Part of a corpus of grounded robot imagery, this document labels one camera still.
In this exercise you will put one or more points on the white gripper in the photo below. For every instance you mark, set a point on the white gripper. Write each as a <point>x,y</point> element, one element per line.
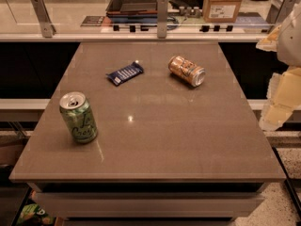
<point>290,46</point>

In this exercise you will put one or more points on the orange soda can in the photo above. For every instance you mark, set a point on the orange soda can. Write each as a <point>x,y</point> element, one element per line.
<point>187,70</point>

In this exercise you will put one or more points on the green soda can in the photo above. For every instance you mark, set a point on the green soda can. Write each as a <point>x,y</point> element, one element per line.
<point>76,112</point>

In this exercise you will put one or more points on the cardboard box with label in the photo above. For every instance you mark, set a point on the cardboard box with label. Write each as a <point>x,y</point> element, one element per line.
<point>220,11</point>

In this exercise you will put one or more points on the dark open tray bin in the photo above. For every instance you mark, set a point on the dark open tray bin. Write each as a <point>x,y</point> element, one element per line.
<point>131,7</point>

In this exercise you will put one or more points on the blue snack bar wrapper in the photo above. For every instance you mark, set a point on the blue snack bar wrapper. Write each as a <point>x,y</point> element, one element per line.
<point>125,74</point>

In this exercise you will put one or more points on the green snack bag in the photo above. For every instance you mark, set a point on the green snack bag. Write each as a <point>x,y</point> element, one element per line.
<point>33,215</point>

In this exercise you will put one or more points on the right metal glass bracket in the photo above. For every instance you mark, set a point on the right metal glass bracket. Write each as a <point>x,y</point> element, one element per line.
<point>279,11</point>

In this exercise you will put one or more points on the metal glass bracket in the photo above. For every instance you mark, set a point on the metal glass bracket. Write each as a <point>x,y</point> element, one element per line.
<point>279,11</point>
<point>46,26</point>
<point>162,18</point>

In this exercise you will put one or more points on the middle metal glass bracket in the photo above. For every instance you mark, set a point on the middle metal glass bracket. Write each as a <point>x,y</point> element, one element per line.
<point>162,18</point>

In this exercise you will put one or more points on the left metal glass bracket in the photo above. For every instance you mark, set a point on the left metal glass bracket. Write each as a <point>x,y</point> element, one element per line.
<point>46,26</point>

